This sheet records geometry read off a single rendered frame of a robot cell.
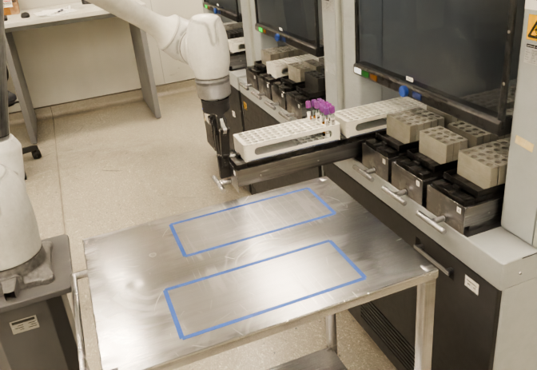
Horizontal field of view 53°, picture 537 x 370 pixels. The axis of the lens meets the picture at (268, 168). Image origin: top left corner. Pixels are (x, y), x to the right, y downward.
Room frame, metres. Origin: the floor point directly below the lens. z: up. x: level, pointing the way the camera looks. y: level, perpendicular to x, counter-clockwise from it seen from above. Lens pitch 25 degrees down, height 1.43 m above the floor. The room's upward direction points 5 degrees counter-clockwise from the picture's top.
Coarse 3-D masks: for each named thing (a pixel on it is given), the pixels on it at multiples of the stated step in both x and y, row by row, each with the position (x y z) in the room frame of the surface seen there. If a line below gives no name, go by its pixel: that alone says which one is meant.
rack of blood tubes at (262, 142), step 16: (272, 128) 1.47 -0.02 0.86; (288, 128) 1.46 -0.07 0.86; (304, 128) 1.45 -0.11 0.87; (320, 128) 1.44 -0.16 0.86; (336, 128) 1.45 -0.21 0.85; (240, 144) 1.39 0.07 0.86; (256, 144) 1.37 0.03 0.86; (272, 144) 1.49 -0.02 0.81; (288, 144) 1.48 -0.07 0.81; (304, 144) 1.42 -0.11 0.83; (320, 144) 1.44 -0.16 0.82
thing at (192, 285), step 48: (288, 192) 1.15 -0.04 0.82; (336, 192) 1.13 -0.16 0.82; (96, 240) 1.02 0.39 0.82; (144, 240) 1.00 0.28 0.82; (192, 240) 0.98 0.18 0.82; (240, 240) 0.96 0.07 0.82; (288, 240) 0.95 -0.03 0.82; (336, 240) 0.93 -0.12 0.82; (384, 240) 0.91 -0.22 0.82; (96, 288) 0.84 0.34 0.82; (144, 288) 0.83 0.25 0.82; (192, 288) 0.81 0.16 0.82; (240, 288) 0.80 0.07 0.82; (288, 288) 0.79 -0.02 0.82; (336, 288) 0.77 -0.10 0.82; (384, 288) 0.76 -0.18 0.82; (432, 288) 0.80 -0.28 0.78; (144, 336) 0.70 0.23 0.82; (192, 336) 0.69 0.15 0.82; (240, 336) 0.68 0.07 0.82; (432, 336) 0.80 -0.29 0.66
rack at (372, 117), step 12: (360, 108) 1.58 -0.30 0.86; (372, 108) 1.56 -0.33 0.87; (384, 108) 1.55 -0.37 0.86; (396, 108) 1.54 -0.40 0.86; (408, 108) 1.53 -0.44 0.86; (336, 120) 1.52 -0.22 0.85; (348, 120) 1.48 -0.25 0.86; (360, 120) 1.48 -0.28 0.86; (372, 120) 1.49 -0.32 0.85; (384, 120) 1.59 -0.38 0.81; (348, 132) 1.47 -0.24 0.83; (360, 132) 1.48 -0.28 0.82
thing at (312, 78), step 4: (304, 72) 1.98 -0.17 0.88; (308, 72) 1.97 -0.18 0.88; (304, 76) 1.97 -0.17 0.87; (308, 76) 1.94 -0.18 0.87; (312, 76) 1.91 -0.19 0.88; (316, 76) 1.91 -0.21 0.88; (304, 80) 1.98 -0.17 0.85; (308, 80) 1.94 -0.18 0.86; (312, 80) 1.91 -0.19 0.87; (316, 80) 1.88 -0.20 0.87; (320, 80) 1.88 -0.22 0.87; (308, 84) 1.94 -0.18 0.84; (312, 84) 1.91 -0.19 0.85; (316, 84) 1.88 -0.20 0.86; (320, 84) 1.88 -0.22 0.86; (308, 88) 1.95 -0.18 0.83; (312, 88) 1.91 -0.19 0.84; (316, 88) 1.88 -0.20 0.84; (320, 88) 1.88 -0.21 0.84
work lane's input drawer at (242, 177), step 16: (336, 144) 1.44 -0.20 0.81; (352, 144) 1.45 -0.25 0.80; (240, 160) 1.38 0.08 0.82; (256, 160) 1.37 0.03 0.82; (272, 160) 1.38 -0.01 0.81; (288, 160) 1.38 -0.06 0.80; (304, 160) 1.40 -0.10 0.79; (320, 160) 1.41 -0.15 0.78; (336, 160) 1.43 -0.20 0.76; (240, 176) 1.33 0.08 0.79; (256, 176) 1.35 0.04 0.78; (272, 176) 1.36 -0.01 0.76; (224, 192) 1.33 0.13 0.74
